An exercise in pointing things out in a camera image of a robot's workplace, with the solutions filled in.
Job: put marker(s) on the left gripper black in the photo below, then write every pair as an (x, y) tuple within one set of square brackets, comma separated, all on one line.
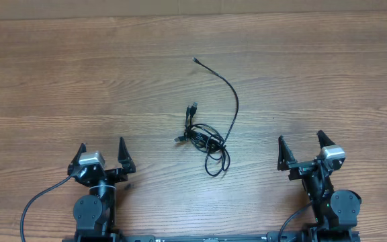
[(123, 158)]

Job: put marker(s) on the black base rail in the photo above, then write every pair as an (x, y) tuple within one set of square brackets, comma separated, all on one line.
[(268, 237)]

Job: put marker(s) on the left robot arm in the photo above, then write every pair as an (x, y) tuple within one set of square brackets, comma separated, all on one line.
[(95, 213)]

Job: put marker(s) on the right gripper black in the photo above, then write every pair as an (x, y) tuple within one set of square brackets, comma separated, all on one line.
[(307, 165)]

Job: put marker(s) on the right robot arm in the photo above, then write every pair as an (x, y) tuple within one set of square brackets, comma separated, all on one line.
[(335, 211)]

